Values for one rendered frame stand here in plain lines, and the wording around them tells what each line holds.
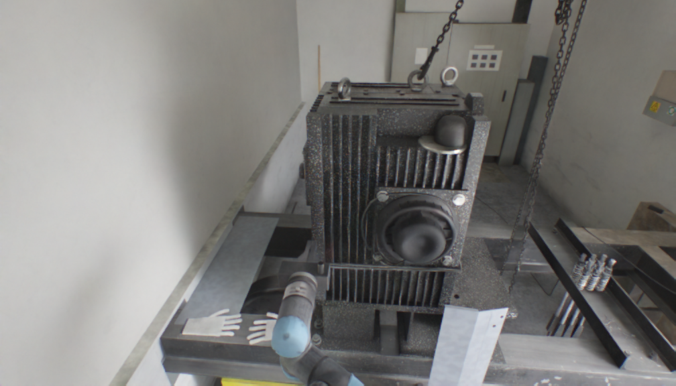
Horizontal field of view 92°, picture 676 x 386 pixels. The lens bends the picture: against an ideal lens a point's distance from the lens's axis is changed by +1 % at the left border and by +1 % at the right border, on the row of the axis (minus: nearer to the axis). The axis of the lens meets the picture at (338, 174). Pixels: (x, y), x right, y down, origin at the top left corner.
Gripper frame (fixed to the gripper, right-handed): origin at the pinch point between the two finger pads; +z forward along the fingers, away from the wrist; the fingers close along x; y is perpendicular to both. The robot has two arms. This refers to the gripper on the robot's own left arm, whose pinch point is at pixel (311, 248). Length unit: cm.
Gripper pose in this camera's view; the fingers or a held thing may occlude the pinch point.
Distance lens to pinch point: 98.9
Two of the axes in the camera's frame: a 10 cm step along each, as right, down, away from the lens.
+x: -10.0, -0.4, 0.8
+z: 0.9, -4.7, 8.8
